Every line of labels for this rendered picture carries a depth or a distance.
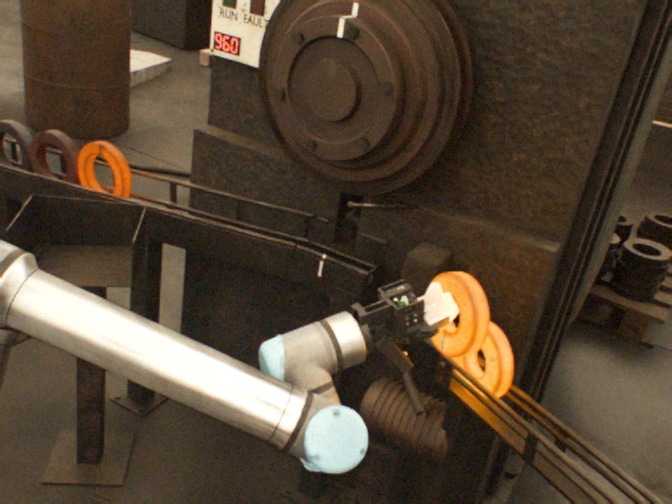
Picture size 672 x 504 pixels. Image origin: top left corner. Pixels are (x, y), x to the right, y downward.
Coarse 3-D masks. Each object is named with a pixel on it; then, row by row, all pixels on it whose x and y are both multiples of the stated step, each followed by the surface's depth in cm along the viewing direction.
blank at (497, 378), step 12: (492, 324) 136; (492, 336) 133; (504, 336) 134; (492, 348) 133; (504, 348) 132; (456, 360) 143; (468, 360) 141; (492, 360) 133; (504, 360) 132; (456, 372) 144; (480, 372) 140; (492, 372) 133; (504, 372) 132; (492, 384) 134; (504, 384) 133
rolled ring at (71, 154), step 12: (48, 132) 201; (60, 132) 202; (36, 144) 205; (48, 144) 207; (60, 144) 200; (72, 144) 201; (36, 156) 206; (72, 156) 199; (36, 168) 208; (48, 168) 210; (72, 168) 201; (72, 180) 202
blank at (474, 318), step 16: (448, 288) 127; (464, 288) 123; (480, 288) 124; (464, 304) 124; (480, 304) 122; (464, 320) 124; (480, 320) 122; (448, 336) 128; (464, 336) 124; (480, 336) 123; (448, 352) 128; (464, 352) 124
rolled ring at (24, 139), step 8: (8, 120) 210; (0, 128) 210; (8, 128) 208; (16, 128) 207; (24, 128) 209; (0, 136) 214; (16, 136) 208; (24, 136) 207; (0, 144) 216; (24, 144) 207; (0, 152) 217; (24, 152) 208; (0, 160) 216; (24, 160) 209; (24, 168) 211; (32, 168) 211; (32, 176) 215
